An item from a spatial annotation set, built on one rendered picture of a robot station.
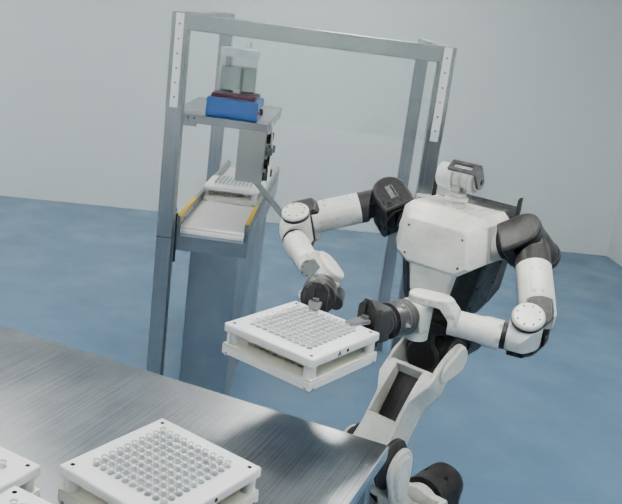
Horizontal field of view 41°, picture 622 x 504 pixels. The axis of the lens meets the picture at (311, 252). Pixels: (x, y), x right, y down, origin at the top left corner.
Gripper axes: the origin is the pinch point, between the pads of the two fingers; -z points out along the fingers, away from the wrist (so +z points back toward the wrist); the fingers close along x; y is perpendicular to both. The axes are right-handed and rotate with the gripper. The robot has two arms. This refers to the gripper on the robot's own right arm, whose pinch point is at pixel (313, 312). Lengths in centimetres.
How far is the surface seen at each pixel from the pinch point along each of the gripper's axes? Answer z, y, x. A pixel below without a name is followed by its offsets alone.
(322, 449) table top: -30.8, -7.6, 18.2
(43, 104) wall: 441, 253, 23
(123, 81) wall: 452, 195, -2
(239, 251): 133, 40, 26
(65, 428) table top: -39, 43, 19
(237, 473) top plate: -57, 6, 12
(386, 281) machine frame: 237, -23, 59
